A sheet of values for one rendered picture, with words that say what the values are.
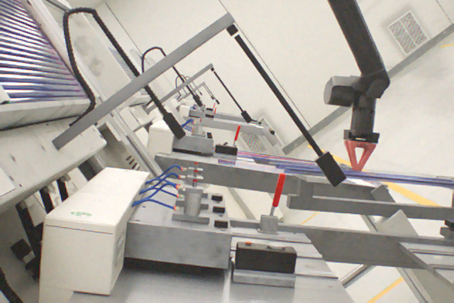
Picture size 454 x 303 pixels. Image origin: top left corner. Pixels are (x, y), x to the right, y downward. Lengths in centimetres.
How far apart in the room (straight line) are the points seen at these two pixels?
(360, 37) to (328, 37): 731
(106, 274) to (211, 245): 17
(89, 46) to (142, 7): 662
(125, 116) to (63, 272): 123
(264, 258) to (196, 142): 147
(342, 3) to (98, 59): 93
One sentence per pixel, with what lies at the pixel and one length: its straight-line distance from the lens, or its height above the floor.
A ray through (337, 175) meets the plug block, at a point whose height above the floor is 110.
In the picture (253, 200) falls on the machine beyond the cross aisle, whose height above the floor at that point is 32.
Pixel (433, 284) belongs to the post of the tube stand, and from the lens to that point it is 160.
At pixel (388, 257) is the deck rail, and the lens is 129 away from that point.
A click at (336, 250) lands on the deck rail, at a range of 126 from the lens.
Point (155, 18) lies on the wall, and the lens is 868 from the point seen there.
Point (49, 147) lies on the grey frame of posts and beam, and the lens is 86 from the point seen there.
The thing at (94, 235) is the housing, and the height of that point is 123.
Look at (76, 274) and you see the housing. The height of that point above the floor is 121.
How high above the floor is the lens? 129
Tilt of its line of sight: 4 degrees down
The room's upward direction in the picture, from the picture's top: 36 degrees counter-clockwise
